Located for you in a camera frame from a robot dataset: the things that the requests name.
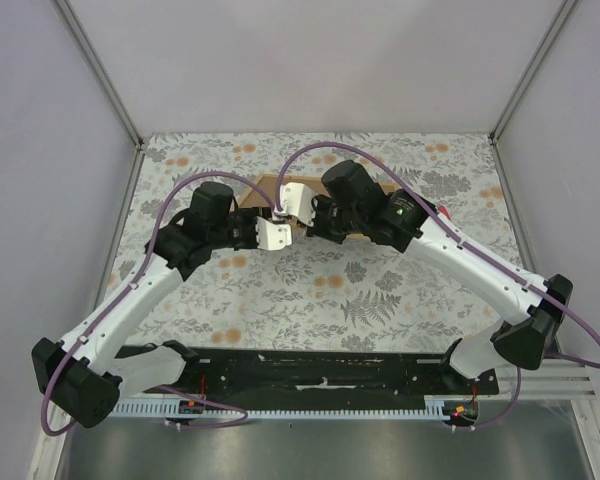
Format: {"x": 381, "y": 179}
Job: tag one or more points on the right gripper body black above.
{"x": 331, "y": 223}

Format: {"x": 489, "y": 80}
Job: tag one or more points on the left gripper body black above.
{"x": 241, "y": 229}

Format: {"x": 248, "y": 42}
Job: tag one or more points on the wooden picture frame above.
{"x": 267, "y": 183}

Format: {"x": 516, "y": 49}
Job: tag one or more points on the red black screwdriver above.
{"x": 444, "y": 211}

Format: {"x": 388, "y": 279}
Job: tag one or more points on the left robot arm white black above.
{"x": 81, "y": 376}

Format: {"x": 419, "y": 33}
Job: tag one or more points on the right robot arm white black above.
{"x": 529, "y": 319}

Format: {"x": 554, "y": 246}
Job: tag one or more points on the floral patterned table mat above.
{"x": 314, "y": 294}

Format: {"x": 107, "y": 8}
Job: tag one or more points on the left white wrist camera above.
{"x": 272, "y": 236}

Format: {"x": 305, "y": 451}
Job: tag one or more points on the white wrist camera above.
{"x": 272, "y": 236}
{"x": 296, "y": 200}

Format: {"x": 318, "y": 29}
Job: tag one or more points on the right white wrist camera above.
{"x": 296, "y": 200}

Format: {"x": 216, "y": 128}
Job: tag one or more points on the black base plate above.
{"x": 303, "y": 380}

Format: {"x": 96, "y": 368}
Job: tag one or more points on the white slotted cable duct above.
{"x": 171, "y": 407}

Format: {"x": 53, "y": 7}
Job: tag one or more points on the left aluminium corner post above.
{"x": 94, "y": 63}

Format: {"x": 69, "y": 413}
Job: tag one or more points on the aluminium corner post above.
{"x": 533, "y": 67}
{"x": 94, "y": 63}

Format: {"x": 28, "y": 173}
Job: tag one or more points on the right aluminium corner post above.
{"x": 533, "y": 67}

